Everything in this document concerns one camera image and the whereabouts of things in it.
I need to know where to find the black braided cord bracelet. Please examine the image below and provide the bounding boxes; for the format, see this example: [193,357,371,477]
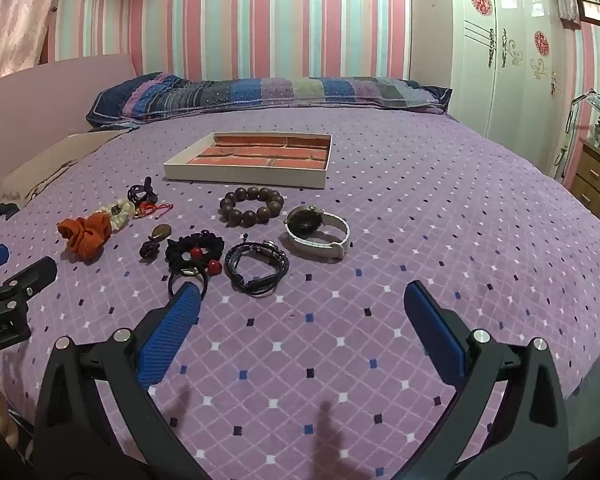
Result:
[223,239,290,297]

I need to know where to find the red cord charm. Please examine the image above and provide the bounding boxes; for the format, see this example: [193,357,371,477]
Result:
[132,202,174,220]

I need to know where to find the pink headboard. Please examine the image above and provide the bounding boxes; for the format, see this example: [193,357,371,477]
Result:
[0,52,147,176]

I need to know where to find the purple diamond-patterned bedspread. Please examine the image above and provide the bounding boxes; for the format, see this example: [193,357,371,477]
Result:
[0,106,600,480]

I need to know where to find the black knotted hair tie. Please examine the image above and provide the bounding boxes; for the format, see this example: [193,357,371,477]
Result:
[128,176,159,206]

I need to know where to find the wooden drawer desk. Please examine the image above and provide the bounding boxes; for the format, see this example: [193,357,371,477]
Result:
[569,137,600,222]

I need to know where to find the plain black hair ring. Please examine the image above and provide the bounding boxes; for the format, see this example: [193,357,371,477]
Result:
[167,266,209,302]

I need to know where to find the white bangle bracelet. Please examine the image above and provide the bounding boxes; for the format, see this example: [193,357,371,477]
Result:
[283,204,351,262]

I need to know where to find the desk lamp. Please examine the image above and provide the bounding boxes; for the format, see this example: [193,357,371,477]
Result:
[554,88,600,179]

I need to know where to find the white decorated wardrobe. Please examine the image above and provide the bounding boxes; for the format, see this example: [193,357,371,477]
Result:
[449,0,567,177]

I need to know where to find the pink patterned curtain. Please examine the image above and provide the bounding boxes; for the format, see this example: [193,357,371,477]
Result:
[0,0,73,87]

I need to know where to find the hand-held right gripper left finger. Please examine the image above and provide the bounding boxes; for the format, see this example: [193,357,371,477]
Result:
[32,281,203,480]

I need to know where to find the black hair tie red beads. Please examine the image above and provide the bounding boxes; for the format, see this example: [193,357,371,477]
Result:
[164,229,226,281]

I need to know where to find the patchwork striped pillow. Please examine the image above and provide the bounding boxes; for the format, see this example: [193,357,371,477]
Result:
[85,72,454,129]

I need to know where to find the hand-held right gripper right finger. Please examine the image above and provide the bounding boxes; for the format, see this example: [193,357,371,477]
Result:
[404,281,571,480]

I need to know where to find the brown stone pendant necklace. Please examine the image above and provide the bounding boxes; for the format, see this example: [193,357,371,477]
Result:
[138,223,173,261]

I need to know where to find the orange scrunchie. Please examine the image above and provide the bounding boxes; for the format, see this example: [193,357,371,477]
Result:
[56,212,114,262]

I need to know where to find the brown wooden bead bracelet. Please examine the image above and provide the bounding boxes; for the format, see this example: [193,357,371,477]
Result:
[218,186,285,229]

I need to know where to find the beige folded blanket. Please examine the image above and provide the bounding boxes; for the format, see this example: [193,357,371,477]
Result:
[0,129,133,207]

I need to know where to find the cream scrunchie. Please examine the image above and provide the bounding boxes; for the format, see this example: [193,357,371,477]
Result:
[97,198,136,234]

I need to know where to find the brick-patterned tray box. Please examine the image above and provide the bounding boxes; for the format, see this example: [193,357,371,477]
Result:
[163,131,333,190]

